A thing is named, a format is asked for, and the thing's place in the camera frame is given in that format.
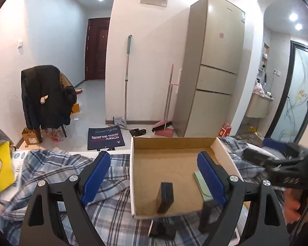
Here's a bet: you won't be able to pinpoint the white printed packet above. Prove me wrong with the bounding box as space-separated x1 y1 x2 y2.
11 150 29 183

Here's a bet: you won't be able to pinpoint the patterned floor mat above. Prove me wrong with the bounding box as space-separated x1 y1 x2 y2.
233 132 264 148

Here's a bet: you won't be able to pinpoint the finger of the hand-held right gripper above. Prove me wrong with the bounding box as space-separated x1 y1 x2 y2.
262 138 308 157
242 148 285 171

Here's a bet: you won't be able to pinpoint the small black case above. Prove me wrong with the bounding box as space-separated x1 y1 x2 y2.
148 219 177 238

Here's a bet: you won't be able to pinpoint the chair with black jacket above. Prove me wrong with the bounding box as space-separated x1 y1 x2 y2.
21 65 78 130

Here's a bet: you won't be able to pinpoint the red box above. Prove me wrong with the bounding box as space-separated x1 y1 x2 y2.
219 123 232 137

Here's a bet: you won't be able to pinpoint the yellow bag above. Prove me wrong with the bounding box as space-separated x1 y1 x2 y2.
0 140 15 196

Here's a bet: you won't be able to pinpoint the patterned glass door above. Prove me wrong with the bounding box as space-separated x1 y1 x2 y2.
265 40 308 149

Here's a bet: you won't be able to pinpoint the red snack packets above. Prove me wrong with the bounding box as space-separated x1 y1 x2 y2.
46 129 64 142

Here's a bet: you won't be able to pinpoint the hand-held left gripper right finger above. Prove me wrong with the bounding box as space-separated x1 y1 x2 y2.
197 151 290 246

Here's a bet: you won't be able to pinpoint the small cardboard box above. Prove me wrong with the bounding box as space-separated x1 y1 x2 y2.
21 127 42 145

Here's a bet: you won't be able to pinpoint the yellow floor item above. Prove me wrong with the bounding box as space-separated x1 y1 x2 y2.
248 126 264 137

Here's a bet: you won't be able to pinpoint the beige refrigerator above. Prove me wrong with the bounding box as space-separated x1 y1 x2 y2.
172 0 246 138

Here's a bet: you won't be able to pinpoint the person's right hand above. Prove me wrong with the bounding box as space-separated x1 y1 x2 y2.
284 188 308 223

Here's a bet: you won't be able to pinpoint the wooden chair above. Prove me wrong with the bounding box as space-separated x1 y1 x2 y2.
37 122 68 144

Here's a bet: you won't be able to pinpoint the beige sink cabinet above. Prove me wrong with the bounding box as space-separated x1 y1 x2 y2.
245 92 274 119

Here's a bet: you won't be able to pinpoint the brown wooden door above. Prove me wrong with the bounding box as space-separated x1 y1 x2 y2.
84 17 111 82

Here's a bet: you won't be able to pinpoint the navy printed tote bag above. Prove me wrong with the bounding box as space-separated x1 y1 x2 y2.
87 126 126 151

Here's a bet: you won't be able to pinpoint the large cardboard box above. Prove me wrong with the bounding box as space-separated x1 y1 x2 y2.
60 71 75 91

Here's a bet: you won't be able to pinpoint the mop with metal handle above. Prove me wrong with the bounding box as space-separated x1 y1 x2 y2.
118 34 133 130

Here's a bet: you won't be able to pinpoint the black plastic bag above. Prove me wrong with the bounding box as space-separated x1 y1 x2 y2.
129 128 147 137

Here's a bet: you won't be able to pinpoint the wall shelf niche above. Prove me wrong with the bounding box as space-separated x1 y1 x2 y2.
258 40 270 73

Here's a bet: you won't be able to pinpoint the black rectangular box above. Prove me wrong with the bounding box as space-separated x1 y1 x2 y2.
156 182 174 214

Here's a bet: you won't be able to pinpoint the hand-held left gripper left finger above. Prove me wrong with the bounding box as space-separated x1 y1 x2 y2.
18 151 111 246

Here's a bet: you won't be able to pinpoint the plaid blanket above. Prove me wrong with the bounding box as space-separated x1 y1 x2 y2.
0 136 308 246

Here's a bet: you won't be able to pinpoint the pink plastic bag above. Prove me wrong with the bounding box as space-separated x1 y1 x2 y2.
253 80 267 97

